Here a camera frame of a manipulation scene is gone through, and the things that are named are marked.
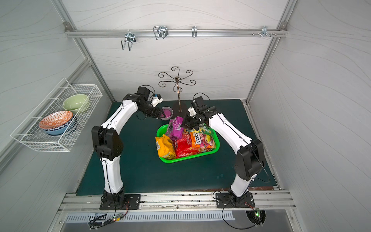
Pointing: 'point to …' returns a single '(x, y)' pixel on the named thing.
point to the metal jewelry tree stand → (177, 79)
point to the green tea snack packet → (205, 129)
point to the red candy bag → (183, 146)
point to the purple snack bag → (175, 128)
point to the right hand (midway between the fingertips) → (180, 124)
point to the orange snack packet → (202, 141)
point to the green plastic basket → (161, 130)
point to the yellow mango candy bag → (165, 147)
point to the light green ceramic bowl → (76, 103)
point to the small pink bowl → (168, 112)
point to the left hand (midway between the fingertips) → (161, 115)
